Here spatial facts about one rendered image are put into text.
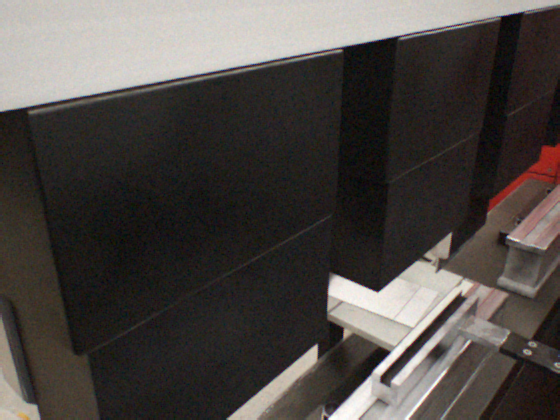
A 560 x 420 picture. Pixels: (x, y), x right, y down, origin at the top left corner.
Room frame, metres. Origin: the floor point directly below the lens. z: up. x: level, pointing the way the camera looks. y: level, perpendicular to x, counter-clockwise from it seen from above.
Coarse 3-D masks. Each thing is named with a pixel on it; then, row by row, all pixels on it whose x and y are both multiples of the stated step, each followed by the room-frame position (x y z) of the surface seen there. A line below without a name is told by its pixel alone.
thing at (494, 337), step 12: (468, 324) 0.48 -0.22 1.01; (480, 324) 0.48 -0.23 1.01; (492, 324) 0.48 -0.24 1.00; (468, 336) 0.46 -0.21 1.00; (480, 336) 0.45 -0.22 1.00; (492, 336) 0.45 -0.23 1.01; (504, 336) 0.45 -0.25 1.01; (516, 336) 0.45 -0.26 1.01; (492, 348) 0.44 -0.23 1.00; (504, 348) 0.44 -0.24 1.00; (516, 348) 0.44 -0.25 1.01; (528, 348) 0.44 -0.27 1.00; (540, 348) 0.44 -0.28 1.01; (552, 348) 0.44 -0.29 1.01; (516, 360) 0.43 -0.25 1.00; (528, 360) 0.42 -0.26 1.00; (540, 360) 0.42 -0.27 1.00; (552, 360) 0.42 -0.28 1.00; (552, 372) 0.40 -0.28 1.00
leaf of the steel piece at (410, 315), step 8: (424, 288) 0.55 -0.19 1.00; (416, 296) 0.53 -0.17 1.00; (424, 296) 0.53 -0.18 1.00; (432, 296) 0.53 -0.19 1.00; (408, 304) 0.52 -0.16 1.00; (416, 304) 0.52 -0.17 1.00; (424, 304) 0.52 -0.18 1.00; (400, 312) 0.50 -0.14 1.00; (408, 312) 0.50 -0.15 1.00; (416, 312) 0.50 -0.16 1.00; (424, 312) 0.50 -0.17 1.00; (400, 320) 0.49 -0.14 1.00; (408, 320) 0.49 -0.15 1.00; (416, 320) 0.49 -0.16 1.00
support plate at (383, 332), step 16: (416, 272) 0.59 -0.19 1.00; (432, 272) 0.59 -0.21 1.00; (448, 272) 0.59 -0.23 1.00; (432, 288) 0.55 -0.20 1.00; (448, 288) 0.55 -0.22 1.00; (432, 304) 0.52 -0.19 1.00; (336, 320) 0.49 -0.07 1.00; (352, 320) 0.49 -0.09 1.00; (368, 320) 0.49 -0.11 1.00; (384, 320) 0.49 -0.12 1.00; (368, 336) 0.47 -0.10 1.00; (384, 336) 0.46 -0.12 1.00; (400, 336) 0.46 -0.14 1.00
